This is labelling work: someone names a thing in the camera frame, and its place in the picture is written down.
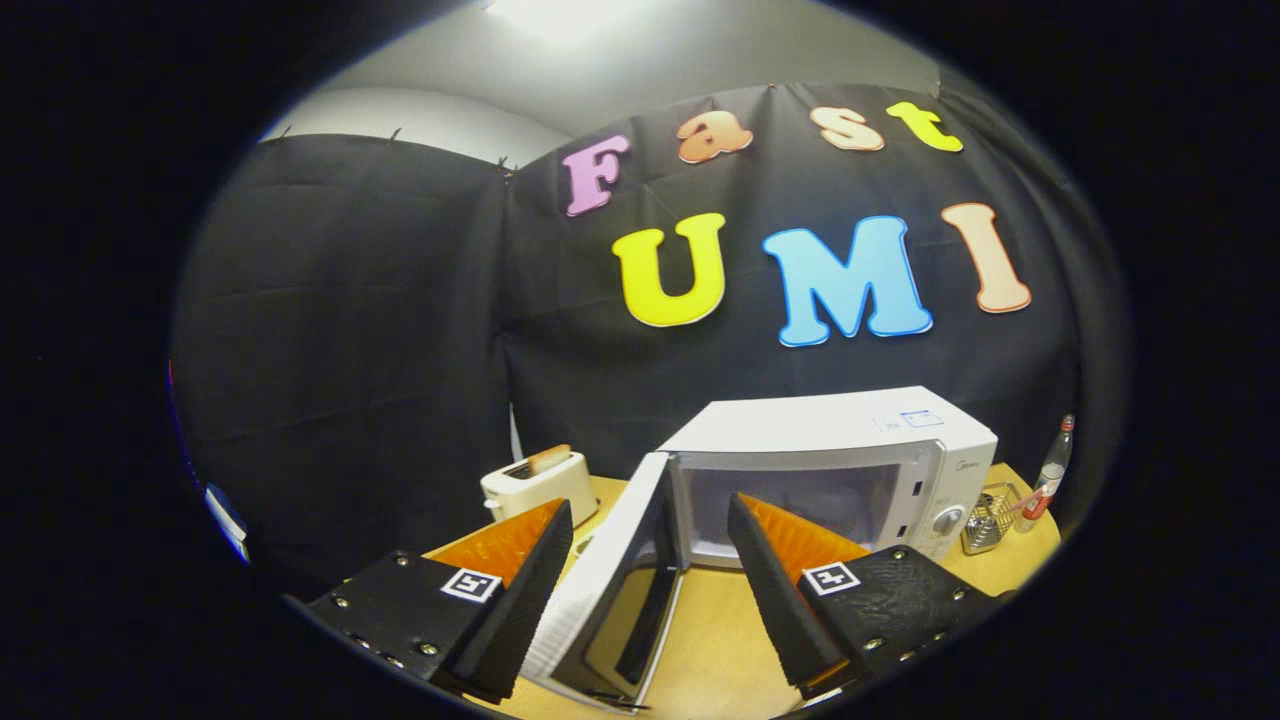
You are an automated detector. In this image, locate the clear plastic water bottle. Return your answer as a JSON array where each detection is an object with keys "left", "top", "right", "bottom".
[{"left": 1015, "top": 415, "right": 1077, "bottom": 534}]

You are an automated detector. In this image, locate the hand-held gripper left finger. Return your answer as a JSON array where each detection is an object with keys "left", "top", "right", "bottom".
[{"left": 305, "top": 498, "right": 576, "bottom": 706}]

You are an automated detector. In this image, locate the cream toaster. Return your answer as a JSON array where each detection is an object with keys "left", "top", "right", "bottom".
[{"left": 480, "top": 450, "right": 601, "bottom": 528}]

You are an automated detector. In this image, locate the metal wire basket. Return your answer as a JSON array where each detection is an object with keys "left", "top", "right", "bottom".
[{"left": 962, "top": 482, "right": 1023, "bottom": 556}]

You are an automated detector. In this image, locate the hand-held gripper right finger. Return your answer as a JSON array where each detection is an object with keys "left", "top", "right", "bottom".
[{"left": 726, "top": 492, "right": 1001, "bottom": 701}]

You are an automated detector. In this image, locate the white toaster oven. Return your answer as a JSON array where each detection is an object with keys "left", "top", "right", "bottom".
[{"left": 520, "top": 386, "right": 999, "bottom": 713}]

